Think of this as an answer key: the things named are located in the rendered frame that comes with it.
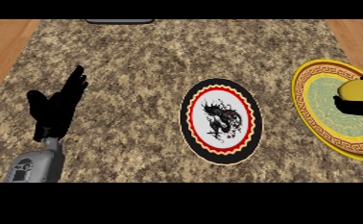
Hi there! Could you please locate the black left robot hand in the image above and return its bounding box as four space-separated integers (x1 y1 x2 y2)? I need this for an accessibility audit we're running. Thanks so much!
25 64 90 143

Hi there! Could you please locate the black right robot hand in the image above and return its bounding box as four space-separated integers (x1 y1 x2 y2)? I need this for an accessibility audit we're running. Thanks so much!
332 94 363 116

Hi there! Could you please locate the yellow lemon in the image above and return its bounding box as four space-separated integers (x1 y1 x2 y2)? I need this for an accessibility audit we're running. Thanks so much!
336 80 363 102

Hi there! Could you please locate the yellow green patterned plate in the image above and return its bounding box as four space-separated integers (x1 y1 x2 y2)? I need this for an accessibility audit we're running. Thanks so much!
290 59 363 162

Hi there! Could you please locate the black red white dragon plate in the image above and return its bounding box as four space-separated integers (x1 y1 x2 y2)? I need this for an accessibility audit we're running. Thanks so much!
178 78 264 166

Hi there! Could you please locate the dark grey flat appliance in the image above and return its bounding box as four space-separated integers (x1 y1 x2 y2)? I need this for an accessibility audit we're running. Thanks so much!
85 18 156 25

